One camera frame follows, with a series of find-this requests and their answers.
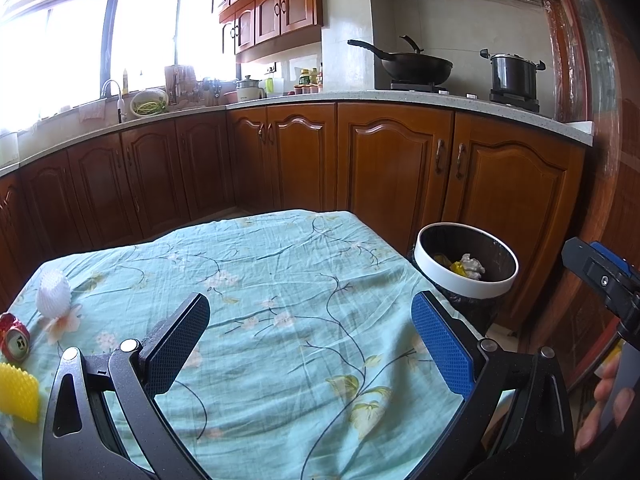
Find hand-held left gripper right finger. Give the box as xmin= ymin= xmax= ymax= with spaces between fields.
xmin=411 ymin=290 xmax=576 ymax=480

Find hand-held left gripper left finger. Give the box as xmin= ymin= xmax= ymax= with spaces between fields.
xmin=42 ymin=292 xmax=211 ymax=480

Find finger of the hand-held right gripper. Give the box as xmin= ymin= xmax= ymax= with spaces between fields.
xmin=590 ymin=241 xmax=640 ymax=283
xmin=561 ymin=236 xmax=640 ymax=311

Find white rimmed trash bin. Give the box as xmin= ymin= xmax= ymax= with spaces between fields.
xmin=411 ymin=221 xmax=519 ymax=333

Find person's right hand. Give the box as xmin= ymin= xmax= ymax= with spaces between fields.
xmin=575 ymin=360 xmax=640 ymax=453

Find white crumpled paper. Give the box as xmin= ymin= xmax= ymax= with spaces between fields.
xmin=457 ymin=253 xmax=486 ymax=281

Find white foam fruit net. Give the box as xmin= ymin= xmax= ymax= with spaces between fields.
xmin=35 ymin=268 xmax=72 ymax=321

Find teal floral tablecloth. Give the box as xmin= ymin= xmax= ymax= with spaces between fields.
xmin=0 ymin=208 xmax=516 ymax=480

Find crushed red can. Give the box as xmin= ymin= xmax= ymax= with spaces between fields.
xmin=0 ymin=312 xmax=32 ymax=365

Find yellow foam fruit net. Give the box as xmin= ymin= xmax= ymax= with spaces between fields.
xmin=0 ymin=362 xmax=41 ymax=423

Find black gas stove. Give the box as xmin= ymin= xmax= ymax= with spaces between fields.
xmin=390 ymin=81 xmax=542 ymax=113

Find wooden base cabinets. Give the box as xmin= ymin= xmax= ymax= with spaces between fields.
xmin=0 ymin=102 xmax=588 ymax=328

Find steel cooking pot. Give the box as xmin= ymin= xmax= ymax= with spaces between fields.
xmin=480 ymin=48 xmax=547 ymax=95

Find wooden glass door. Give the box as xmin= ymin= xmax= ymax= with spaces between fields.
xmin=520 ymin=0 xmax=640 ymax=401

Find colander with green vegetables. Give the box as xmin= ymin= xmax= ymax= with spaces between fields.
xmin=130 ymin=89 xmax=168 ymax=117

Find metal sink faucet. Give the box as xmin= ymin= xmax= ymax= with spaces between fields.
xmin=101 ymin=79 xmax=128 ymax=123

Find black wok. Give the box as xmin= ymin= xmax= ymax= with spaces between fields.
xmin=347 ymin=39 xmax=453 ymax=86

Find utensil holder with chopsticks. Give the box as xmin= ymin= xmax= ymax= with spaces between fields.
xmin=164 ymin=64 xmax=198 ymax=106

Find white kitchen countertop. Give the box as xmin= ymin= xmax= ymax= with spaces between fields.
xmin=0 ymin=89 xmax=593 ymax=176

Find white electric cooker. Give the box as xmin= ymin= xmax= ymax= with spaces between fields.
xmin=235 ymin=76 xmax=266 ymax=103

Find kitchen window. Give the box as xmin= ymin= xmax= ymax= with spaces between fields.
xmin=0 ymin=0 xmax=236 ymax=126

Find wooden wall cabinets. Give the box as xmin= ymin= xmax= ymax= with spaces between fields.
xmin=205 ymin=0 xmax=323 ymax=63

